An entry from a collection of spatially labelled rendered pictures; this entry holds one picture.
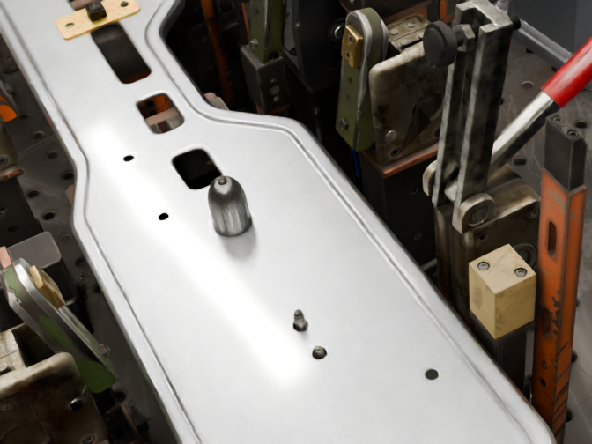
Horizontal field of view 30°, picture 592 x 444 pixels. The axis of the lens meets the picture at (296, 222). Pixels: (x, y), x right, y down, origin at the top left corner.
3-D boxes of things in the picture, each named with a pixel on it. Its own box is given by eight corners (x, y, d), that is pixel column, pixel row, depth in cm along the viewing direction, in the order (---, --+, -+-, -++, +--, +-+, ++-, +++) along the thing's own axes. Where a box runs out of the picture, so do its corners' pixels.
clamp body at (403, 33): (353, 304, 122) (314, 34, 95) (442, 261, 125) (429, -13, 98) (395, 362, 116) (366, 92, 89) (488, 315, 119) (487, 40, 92)
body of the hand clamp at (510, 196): (441, 432, 109) (427, 184, 84) (500, 402, 111) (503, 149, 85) (475, 478, 106) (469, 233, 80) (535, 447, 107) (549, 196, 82)
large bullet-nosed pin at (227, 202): (210, 230, 93) (196, 175, 88) (245, 215, 94) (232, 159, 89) (225, 254, 91) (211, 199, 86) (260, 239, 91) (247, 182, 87)
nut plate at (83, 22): (64, 41, 111) (62, 32, 110) (54, 22, 113) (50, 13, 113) (142, 11, 113) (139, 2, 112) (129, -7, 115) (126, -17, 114)
